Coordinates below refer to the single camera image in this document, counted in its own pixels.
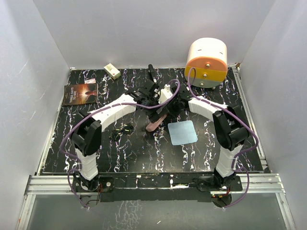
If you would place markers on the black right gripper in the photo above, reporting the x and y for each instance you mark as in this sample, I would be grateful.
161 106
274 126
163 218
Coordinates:
172 113

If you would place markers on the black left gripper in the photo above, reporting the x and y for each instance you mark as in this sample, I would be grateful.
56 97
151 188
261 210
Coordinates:
154 116

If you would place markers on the pink glasses case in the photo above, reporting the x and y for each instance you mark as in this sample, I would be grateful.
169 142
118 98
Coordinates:
153 126

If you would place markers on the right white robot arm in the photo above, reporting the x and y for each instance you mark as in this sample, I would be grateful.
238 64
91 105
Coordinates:
230 129

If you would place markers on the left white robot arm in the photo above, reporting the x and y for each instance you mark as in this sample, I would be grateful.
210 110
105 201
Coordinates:
87 133

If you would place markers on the black sunglasses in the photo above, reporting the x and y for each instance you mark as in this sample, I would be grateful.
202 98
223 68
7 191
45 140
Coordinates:
125 129

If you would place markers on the light blue cleaning cloth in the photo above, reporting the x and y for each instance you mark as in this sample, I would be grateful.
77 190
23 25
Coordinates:
182 133

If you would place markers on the black marker pen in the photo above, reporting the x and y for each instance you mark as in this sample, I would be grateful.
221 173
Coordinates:
152 73

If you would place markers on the round drawer cabinet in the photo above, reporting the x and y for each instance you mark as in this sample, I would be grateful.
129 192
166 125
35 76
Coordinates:
206 65

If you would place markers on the small cream box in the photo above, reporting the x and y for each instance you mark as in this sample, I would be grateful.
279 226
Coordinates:
112 71

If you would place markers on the small pink card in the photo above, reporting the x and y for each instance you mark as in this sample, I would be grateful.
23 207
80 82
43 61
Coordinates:
90 81

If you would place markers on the dark book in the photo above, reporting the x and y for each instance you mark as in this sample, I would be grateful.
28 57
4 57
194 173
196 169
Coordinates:
80 94

